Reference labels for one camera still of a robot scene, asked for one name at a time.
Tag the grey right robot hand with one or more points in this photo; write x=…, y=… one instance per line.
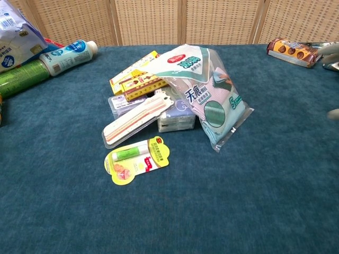
x=331, y=51

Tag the bagged cleaning cloths pack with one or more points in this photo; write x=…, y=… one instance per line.
x=212, y=87

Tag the white blue plastic bag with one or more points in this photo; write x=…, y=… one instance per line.
x=17, y=37

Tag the brown cookie package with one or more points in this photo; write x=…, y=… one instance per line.
x=292, y=51

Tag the wicker folding screen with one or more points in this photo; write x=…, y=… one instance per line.
x=148, y=21

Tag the small yellow red box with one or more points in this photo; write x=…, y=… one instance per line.
x=144, y=86

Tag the large flat yellow box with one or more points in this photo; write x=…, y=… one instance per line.
x=137, y=69

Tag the pink striped chopsticks blister pack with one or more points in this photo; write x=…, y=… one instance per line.
x=137, y=119

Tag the clear box with purple label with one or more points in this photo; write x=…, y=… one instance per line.
x=124, y=104

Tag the teal tablecloth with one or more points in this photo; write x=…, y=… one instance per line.
x=169, y=198

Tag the green lip balm blister card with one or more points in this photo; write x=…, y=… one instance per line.
x=137, y=160

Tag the white bottle with blue label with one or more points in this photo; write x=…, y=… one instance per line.
x=66, y=56

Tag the red flat package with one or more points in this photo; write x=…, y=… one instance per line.
x=54, y=43

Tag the green cylindrical can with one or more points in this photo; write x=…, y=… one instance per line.
x=21, y=78

